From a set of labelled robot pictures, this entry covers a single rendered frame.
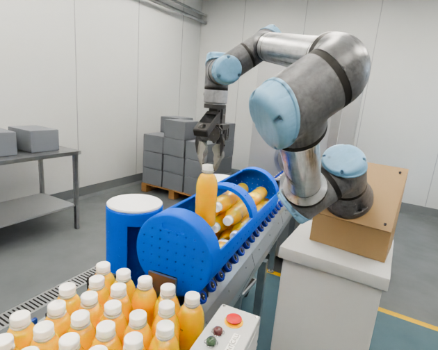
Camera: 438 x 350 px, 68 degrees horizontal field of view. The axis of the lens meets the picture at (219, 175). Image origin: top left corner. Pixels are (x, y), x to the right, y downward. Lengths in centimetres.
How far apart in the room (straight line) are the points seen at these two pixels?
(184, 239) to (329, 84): 66
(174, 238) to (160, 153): 400
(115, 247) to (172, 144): 328
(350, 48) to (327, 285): 73
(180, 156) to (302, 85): 427
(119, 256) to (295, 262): 93
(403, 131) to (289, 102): 535
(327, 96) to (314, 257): 61
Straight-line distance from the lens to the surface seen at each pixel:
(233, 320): 81
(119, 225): 164
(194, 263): 105
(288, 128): 55
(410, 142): 587
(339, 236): 113
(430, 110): 586
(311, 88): 56
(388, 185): 117
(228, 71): 90
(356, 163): 94
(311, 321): 118
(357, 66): 60
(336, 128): 225
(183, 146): 472
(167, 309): 84
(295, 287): 114
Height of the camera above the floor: 161
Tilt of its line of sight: 14 degrees down
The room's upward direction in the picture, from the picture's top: 5 degrees clockwise
